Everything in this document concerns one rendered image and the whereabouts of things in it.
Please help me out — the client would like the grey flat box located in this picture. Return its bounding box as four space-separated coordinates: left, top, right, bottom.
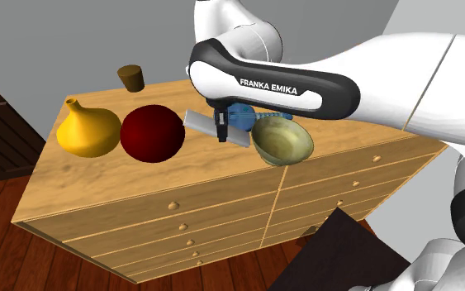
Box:
183 108 254 149

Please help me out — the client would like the blue toy guitar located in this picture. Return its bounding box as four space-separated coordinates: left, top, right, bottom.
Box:
214 103 294 132

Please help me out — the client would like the olive green bowl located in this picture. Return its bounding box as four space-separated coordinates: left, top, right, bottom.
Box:
250 116 316 168

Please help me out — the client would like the light wooden chest of drawers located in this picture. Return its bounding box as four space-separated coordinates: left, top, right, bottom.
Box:
11 78 450 284

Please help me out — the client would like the dark red ball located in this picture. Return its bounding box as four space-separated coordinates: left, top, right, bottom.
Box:
119 104 187 165

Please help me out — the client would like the yellow vase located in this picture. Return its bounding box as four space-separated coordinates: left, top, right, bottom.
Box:
55 98 123 159

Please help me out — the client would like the brown cup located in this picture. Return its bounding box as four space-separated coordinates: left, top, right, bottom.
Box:
116 64 145 93

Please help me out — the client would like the dark robot stand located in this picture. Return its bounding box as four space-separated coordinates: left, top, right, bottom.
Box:
267 207 412 291

